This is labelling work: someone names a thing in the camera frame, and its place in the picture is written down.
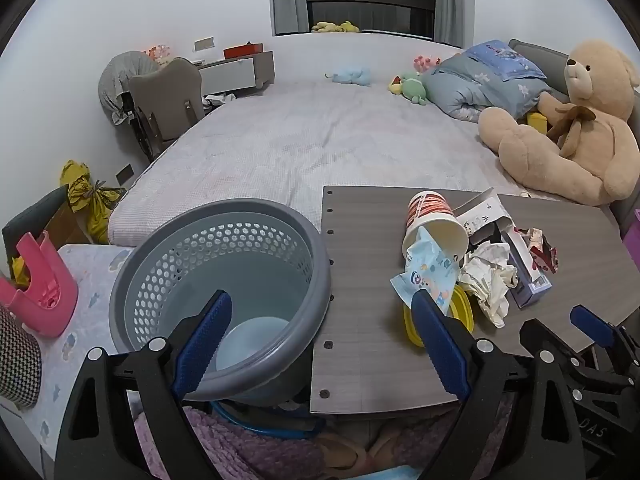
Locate grey wood-grain board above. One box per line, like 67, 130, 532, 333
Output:
310, 185, 633, 415

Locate lavender carton box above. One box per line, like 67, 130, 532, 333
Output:
500, 227, 553, 309

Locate blue hose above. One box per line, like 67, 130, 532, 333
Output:
210, 400, 326, 440

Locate red white plastic wrapper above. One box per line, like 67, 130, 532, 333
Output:
517, 227, 558, 275

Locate red box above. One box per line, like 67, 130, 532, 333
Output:
223, 42, 265, 60

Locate blue printed pillow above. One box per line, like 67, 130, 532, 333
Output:
465, 40, 548, 81

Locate pink plastic stool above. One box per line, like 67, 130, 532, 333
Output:
0, 232, 80, 338

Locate blue grey quilt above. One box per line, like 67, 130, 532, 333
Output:
420, 52, 551, 121

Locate bed with checked sheet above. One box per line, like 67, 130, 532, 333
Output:
107, 32, 626, 246

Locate blue printed plastic wrapper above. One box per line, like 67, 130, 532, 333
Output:
390, 226, 460, 317

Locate white printed carton box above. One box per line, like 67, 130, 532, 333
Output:
452, 187, 513, 246

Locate grey perforated plastic basket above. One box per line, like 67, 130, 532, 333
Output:
109, 199, 333, 408

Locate dark grey cushion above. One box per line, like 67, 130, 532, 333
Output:
1, 185, 70, 261

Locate cardboard box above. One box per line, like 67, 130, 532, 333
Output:
45, 200, 88, 248

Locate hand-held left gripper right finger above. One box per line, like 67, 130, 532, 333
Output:
410, 290, 586, 480

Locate yellow plush toy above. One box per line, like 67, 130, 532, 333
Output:
311, 21, 361, 34

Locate tan teddy bear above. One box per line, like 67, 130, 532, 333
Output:
477, 39, 640, 207

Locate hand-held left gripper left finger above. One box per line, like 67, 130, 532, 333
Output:
54, 290, 233, 480

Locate white desk with drawer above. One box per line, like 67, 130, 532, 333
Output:
192, 51, 275, 96

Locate pale blue printed blanket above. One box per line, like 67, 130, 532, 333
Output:
22, 244, 146, 480

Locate houndstooth cushion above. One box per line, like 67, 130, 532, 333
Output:
0, 302, 42, 408

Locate yellow tied bag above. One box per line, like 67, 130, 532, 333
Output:
61, 160, 127, 245

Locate light blue plush toy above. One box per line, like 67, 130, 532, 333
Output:
325, 66, 372, 86

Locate red white paper cup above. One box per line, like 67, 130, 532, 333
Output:
402, 190, 470, 266

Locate white tissue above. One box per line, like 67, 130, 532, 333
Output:
457, 241, 520, 328

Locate grey headboard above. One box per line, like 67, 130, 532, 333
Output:
509, 39, 576, 96

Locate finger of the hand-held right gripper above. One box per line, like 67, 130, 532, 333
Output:
519, 319, 601, 378
570, 305, 640, 361

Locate green frog plush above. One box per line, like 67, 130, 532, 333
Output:
389, 71, 428, 106

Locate purple fluffy blanket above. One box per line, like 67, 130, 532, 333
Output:
132, 402, 481, 480

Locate yellow plastic lid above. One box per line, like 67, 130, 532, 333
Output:
403, 285, 475, 348

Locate grey cloth cover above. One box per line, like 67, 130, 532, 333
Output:
98, 51, 160, 123

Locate white crumpled papers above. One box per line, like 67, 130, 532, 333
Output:
202, 92, 236, 111

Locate grey upholstered chair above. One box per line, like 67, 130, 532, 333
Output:
129, 57, 206, 161

